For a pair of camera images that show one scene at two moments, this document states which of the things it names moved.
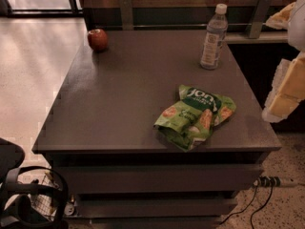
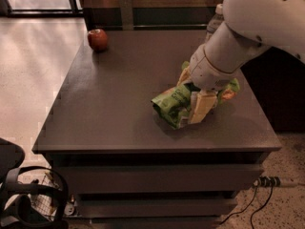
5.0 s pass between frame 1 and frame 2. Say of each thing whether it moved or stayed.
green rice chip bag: moved
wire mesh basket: stayed
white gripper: moved
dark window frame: stayed
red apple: stayed
